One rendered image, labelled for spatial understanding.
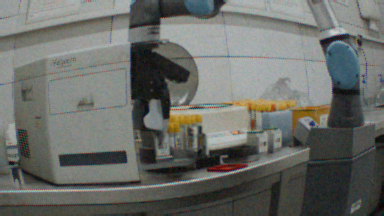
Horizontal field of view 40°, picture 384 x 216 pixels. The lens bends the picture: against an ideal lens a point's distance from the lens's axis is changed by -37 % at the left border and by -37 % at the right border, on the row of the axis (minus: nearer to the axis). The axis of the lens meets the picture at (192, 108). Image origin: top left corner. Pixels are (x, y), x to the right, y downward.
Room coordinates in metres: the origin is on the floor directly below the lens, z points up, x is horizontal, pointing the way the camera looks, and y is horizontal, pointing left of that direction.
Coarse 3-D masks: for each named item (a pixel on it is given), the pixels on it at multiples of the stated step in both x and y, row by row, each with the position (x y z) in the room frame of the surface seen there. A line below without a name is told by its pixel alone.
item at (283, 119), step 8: (280, 112) 2.04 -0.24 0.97; (288, 112) 2.06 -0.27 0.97; (264, 120) 2.03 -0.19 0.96; (272, 120) 2.02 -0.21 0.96; (280, 120) 2.04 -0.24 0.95; (288, 120) 2.06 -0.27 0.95; (280, 128) 2.04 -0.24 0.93; (288, 128) 2.06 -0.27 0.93; (288, 136) 2.06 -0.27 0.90; (288, 144) 2.04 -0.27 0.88
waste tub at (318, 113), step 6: (294, 108) 2.17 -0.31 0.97; (300, 108) 2.20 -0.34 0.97; (306, 108) 2.24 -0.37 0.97; (312, 108) 2.22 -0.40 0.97; (318, 108) 2.07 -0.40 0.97; (324, 108) 2.11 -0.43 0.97; (294, 114) 2.13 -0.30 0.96; (300, 114) 2.11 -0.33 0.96; (306, 114) 2.09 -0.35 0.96; (312, 114) 2.07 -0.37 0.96; (318, 114) 2.08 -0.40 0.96; (324, 114) 2.11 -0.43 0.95; (294, 120) 2.13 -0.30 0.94; (318, 120) 2.08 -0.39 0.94; (324, 120) 2.11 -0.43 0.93; (294, 126) 2.13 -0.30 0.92
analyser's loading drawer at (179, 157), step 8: (144, 152) 1.63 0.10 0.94; (152, 152) 1.61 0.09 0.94; (176, 152) 1.71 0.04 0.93; (184, 152) 1.69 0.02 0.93; (192, 152) 1.67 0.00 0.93; (144, 160) 1.63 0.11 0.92; (152, 160) 1.61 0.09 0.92; (160, 160) 1.61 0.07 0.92; (168, 160) 1.63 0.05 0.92; (176, 160) 1.65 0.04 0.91; (184, 160) 1.65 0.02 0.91; (192, 160) 1.67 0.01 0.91; (144, 168) 1.58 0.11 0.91; (152, 168) 1.59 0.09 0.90
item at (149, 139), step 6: (144, 132) 1.63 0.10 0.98; (150, 132) 1.62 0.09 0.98; (156, 132) 1.62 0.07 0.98; (144, 138) 1.63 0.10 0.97; (150, 138) 1.62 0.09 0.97; (156, 138) 1.61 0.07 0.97; (168, 138) 1.64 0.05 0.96; (144, 144) 1.64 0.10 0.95; (150, 144) 1.62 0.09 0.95; (156, 144) 1.61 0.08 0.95; (168, 144) 1.63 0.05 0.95; (162, 150) 1.62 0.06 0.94; (168, 150) 1.63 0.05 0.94; (162, 156) 1.62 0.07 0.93; (168, 156) 1.63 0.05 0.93
